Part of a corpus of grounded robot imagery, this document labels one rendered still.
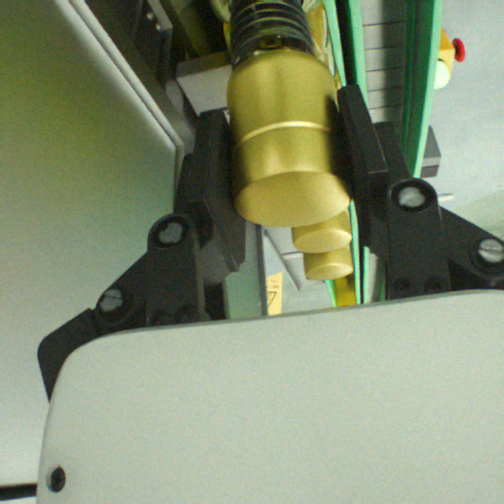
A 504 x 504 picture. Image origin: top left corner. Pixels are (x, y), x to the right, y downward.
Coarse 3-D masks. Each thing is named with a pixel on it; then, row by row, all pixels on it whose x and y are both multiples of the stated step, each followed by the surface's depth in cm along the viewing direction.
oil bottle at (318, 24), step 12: (312, 12) 18; (324, 12) 19; (312, 24) 18; (324, 24) 19; (228, 36) 20; (312, 36) 18; (324, 36) 19; (228, 48) 20; (324, 48) 19; (324, 60) 19; (336, 72) 22
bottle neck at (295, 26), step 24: (240, 0) 13; (264, 0) 13; (288, 0) 13; (240, 24) 13; (264, 24) 12; (288, 24) 12; (240, 48) 12; (264, 48) 15; (288, 48) 15; (312, 48) 13
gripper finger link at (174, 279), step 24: (168, 216) 10; (168, 240) 10; (192, 240) 9; (168, 264) 9; (192, 264) 9; (168, 288) 9; (192, 288) 9; (216, 288) 11; (168, 312) 8; (192, 312) 8; (216, 312) 11
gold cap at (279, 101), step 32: (256, 64) 11; (288, 64) 11; (320, 64) 12; (256, 96) 11; (288, 96) 11; (320, 96) 11; (256, 128) 11; (288, 128) 10; (320, 128) 11; (256, 160) 10; (288, 160) 10; (320, 160) 10; (256, 192) 11; (288, 192) 11; (320, 192) 11; (352, 192) 11; (288, 224) 13
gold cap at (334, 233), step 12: (336, 216) 22; (348, 216) 23; (300, 228) 22; (312, 228) 22; (324, 228) 22; (336, 228) 22; (348, 228) 22; (300, 240) 23; (312, 240) 23; (324, 240) 23; (336, 240) 23; (348, 240) 23; (312, 252) 24
